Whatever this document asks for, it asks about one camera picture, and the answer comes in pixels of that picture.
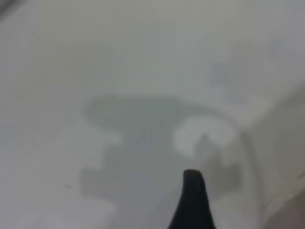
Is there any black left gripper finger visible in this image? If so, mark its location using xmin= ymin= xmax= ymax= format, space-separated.
xmin=166 ymin=169 xmax=216 ymax=229

